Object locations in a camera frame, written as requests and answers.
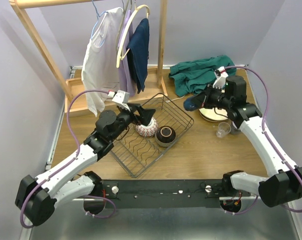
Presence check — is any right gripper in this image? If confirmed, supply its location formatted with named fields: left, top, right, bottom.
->
left=192, top=82, right=232, bottom=110

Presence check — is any cream round plate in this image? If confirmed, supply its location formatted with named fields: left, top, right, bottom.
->
left=199, top=108, right=228, bottom=122

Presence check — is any dark blue teacup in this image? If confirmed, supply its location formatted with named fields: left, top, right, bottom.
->
left=183, top=97, right=202, bottom=112

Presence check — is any dark brown bowl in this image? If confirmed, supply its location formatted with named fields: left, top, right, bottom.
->
left=155, top=125, right=177, bottom=148

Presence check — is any clear glass cup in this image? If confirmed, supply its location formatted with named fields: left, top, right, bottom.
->
left=216, top=122, right=231, bottom=138

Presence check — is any grey blue mug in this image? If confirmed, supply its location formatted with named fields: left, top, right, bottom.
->
left=230, top=122, right=241, bottom=135

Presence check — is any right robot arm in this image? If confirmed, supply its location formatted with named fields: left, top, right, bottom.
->
left=200, top=76, right=302, bottom=213

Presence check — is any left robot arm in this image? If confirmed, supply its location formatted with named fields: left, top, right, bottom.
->
left=15, top=103, right=156, bottom=229

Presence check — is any wooden clothes rack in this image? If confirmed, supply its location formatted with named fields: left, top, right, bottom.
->
left=9, top=0, right=168, bottom=118

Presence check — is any red white patterned bowl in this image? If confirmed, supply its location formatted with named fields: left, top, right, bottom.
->
left=135, top=117, right=158, bottom=137

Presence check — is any green crumpled garment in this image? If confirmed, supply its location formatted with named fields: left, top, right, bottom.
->
left=169, top=55, right=234, bottom=97

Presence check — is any lavender garment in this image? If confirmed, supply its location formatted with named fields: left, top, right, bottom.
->
left=118, top=10, right=136, bottom=96

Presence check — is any navy blue garment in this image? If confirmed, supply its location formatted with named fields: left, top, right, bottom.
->
left=127, top=18, right=150, bottom=94

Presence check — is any wooden hanger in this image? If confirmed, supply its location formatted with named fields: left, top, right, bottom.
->
left=116, top=4, right=150, bottom=68

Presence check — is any white tank top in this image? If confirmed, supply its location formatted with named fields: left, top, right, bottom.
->
left=81, top=7, right=123, bottom=115

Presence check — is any black base bar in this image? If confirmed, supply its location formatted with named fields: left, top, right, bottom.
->
left=95, top=179, right=238, bottom=210

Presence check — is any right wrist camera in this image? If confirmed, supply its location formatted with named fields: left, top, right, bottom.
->
left=213, top=66, right=228, bottom=89

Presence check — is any black wire dish rack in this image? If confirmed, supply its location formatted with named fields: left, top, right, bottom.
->
left=110, top=93, right=194, bottom=178

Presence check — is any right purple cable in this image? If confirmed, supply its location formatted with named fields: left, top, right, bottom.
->
left=220, top=65, right=302, bottom=216

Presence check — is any purple cable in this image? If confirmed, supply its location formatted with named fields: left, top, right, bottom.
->
left=220, top=65, right=302, bottom=216
left=19, top=89, right=114, bottom=229

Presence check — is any blue wire hanger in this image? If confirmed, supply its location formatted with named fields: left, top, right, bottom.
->
left=90, top=0, right=108, bottom=41

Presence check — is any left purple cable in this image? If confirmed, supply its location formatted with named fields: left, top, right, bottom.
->
left=19, top=89, right=114, bottom=229

